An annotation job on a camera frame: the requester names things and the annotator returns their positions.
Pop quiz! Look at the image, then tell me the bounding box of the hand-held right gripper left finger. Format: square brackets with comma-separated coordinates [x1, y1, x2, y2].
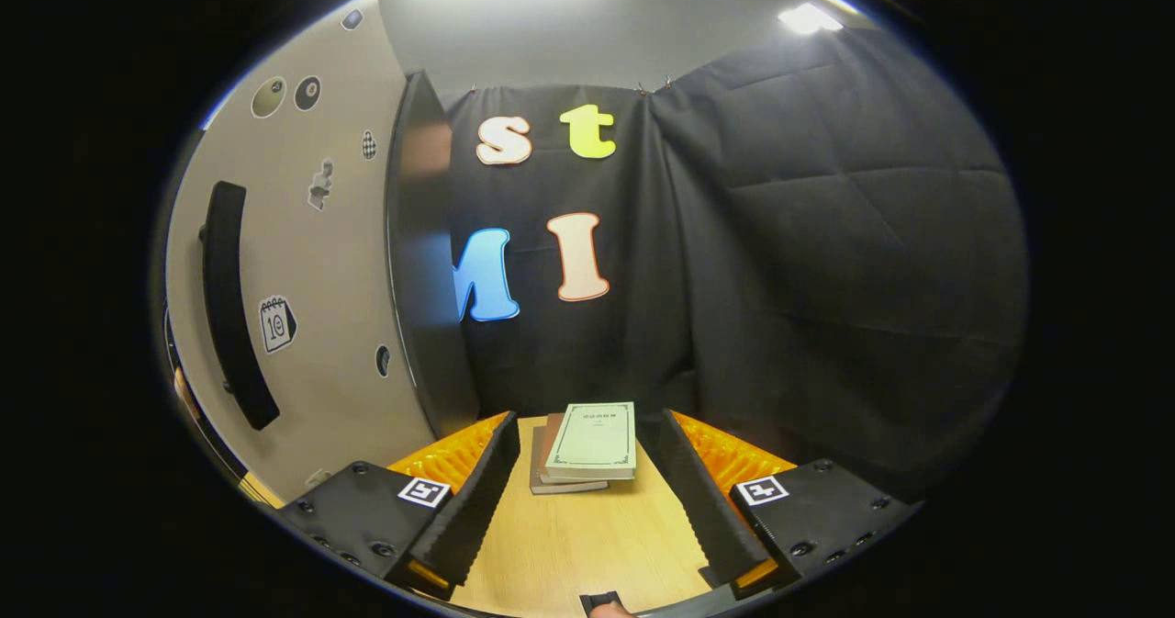
[275, 411, 522, 601]

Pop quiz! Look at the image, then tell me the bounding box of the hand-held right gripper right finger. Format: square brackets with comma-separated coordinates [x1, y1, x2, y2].
[656, 410, 920, 601]

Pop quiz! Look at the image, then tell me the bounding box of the beige cabinet door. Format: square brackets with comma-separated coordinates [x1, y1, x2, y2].
[151, 0, 440, 509]

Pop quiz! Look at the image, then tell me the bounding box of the black door handle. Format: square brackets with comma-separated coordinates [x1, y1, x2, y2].
[198, 180, 282, 433]

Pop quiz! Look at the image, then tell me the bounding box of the brown book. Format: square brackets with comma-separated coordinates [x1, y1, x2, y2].
[537, 412, 609, 487]

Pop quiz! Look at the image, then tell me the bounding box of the green notebook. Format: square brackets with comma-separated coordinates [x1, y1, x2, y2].
[543, 401, 638, 482]

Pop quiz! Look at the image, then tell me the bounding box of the black backdrop cloth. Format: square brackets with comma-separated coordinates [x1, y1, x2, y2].
[439, 26, 1031, 509]

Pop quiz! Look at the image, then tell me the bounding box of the small ceiling light panel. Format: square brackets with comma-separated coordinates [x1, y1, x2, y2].
[777, 2, 845, 37]

